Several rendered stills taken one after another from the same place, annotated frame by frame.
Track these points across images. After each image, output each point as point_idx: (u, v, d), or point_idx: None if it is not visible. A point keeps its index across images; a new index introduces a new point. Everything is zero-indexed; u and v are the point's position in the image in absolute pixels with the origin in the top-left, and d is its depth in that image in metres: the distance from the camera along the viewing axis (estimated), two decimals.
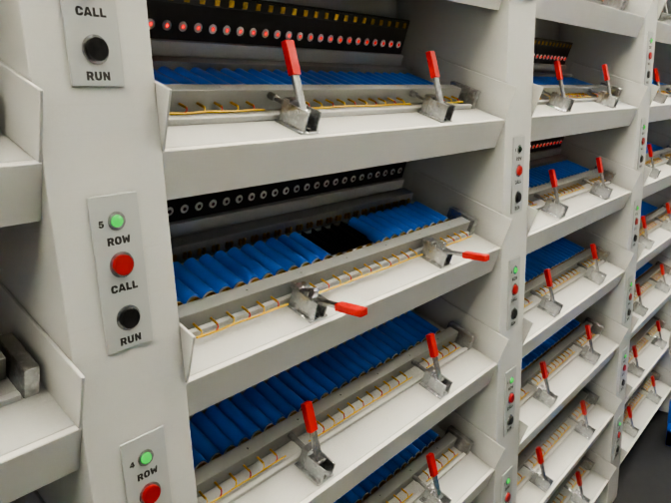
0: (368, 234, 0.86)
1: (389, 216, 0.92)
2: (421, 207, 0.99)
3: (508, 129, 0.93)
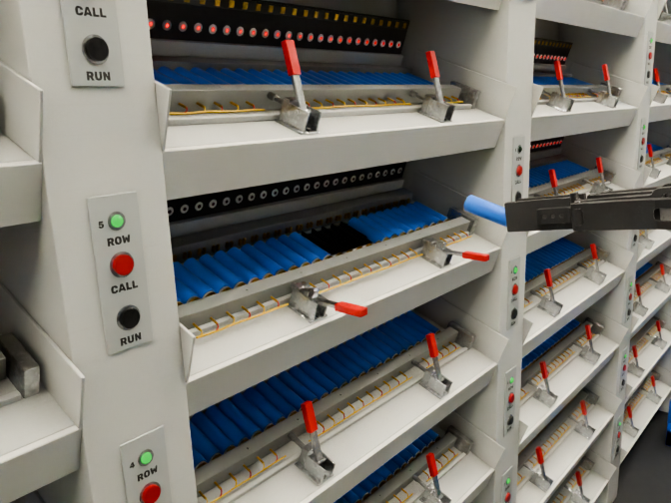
0: (368, 234, 0.86)
1: (389, 216, 0.92)
2: (421, 207, 0.99)
3: (508, 129, 0.93)
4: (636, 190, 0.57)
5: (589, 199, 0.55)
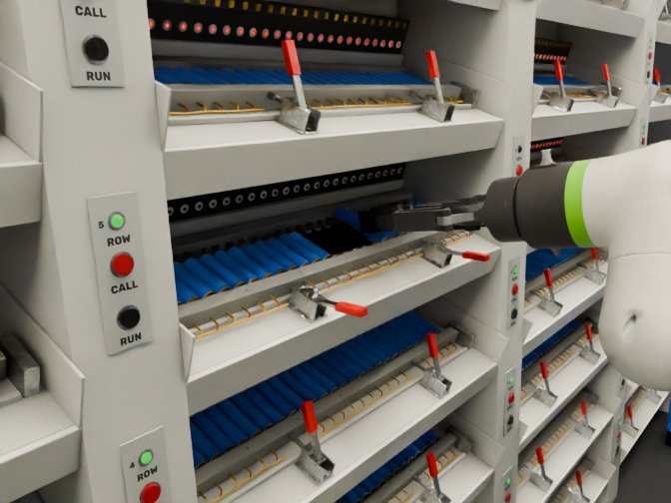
0: (368, 234, 0.86)
1: None
2: None
3: (508, 129, 0.93)
4: (446, 203, 0.79)
5: (407, 209, 0.77)
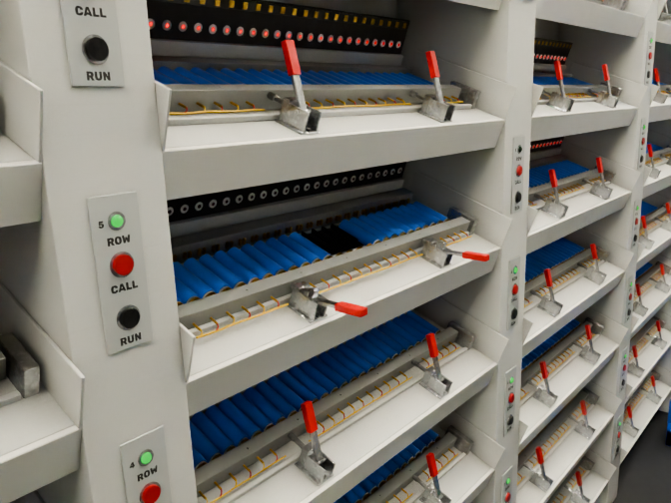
0: (368, 234, 0.86)
1: (389, 216, 0.92)
2: (421, 207, 0.99)
3: (508, 129, 0.93)
4: None
5: None
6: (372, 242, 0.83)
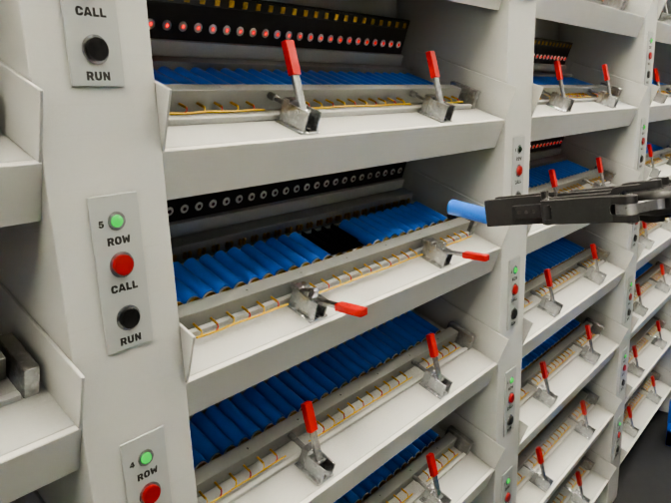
0: (368, 234, 0.86)
1: (389, 216, 0.92)
2: (421, 207, 0.99)
3: (508, 129, 0.93)
4: (600, 189, 0.64)
5: (557, 197, 0.62)
6: (372, 242, 0.83)
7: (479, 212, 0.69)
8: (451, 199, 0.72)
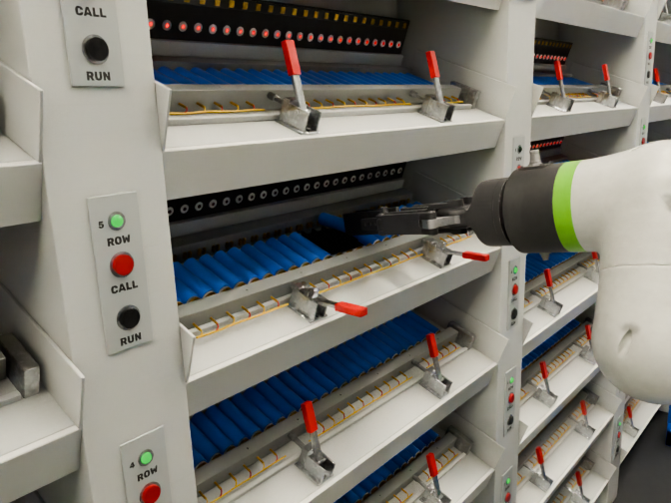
0: None
1: None
2: None
3: (508, 129, 0.93)
4: (433, 205, 0.77)
5: (393, 212, 0.75)
6: (372, 242, 0.83)
7: (341, 223, 0.82)
8: (323, 212, 0.85)
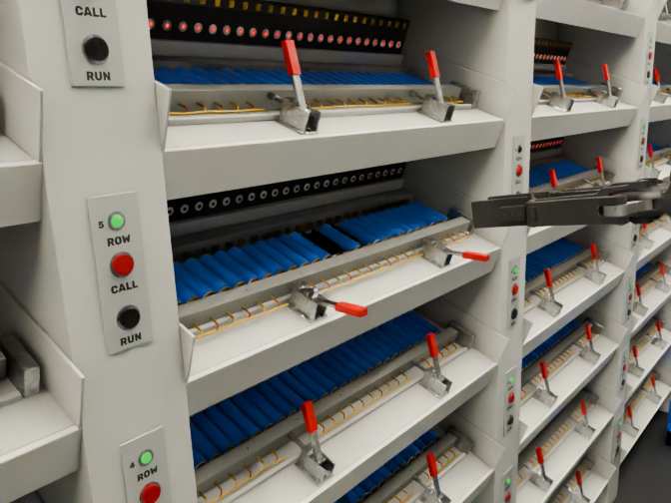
0: (368, 234, 0.86)
1: (389, 216, 0.92)
2: (421, 207, 0.99)
3: (508, 129, 0.93)
4: (592, 188, 0.64)
5: (543, 198, 0.61)
6: (372, 242, 0.83)
7: (341, 248, 0.82)
8: (320, 230, 0.83)
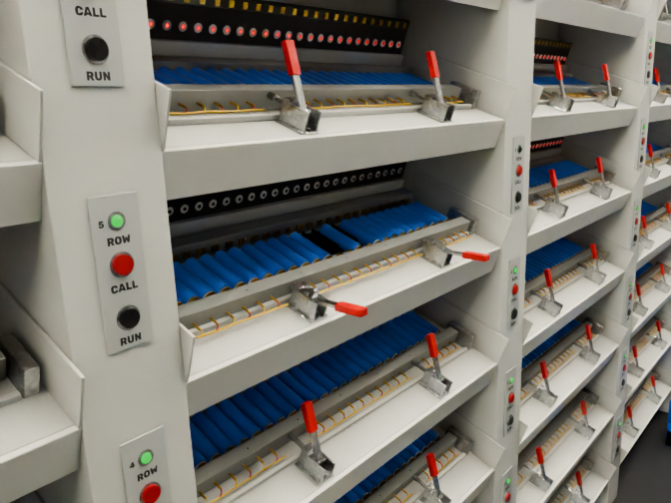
0: (368, 234, 0.86)
1: (389, 216, 0.92)
2: (421, 207, 0.99)
3: (508, 129, 0.93)
4: None
5: None
6: (372, 242, 0.83)
7: (341, 248, 0.82)
8: (320, 230, 0.83)
